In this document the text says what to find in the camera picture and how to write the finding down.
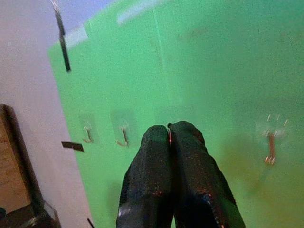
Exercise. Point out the pale tape strip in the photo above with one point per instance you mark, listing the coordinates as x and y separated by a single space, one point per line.
77 35

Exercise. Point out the long black tape strip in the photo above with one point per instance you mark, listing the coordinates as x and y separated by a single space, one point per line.
63 47

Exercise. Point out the dark wooden cabinet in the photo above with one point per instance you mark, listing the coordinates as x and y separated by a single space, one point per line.
21 147

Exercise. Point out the green wall board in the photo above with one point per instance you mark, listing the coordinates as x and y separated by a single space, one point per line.
190 83

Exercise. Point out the short black tape strip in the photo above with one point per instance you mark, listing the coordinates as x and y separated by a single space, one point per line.
72 146
90 223

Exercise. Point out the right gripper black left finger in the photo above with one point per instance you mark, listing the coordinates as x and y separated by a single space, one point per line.
149 178

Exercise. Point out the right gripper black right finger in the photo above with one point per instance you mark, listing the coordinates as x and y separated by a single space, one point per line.
197 185

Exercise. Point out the clear adhesive metal hook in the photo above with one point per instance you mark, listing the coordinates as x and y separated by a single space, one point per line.
124 139
88 135
271 145

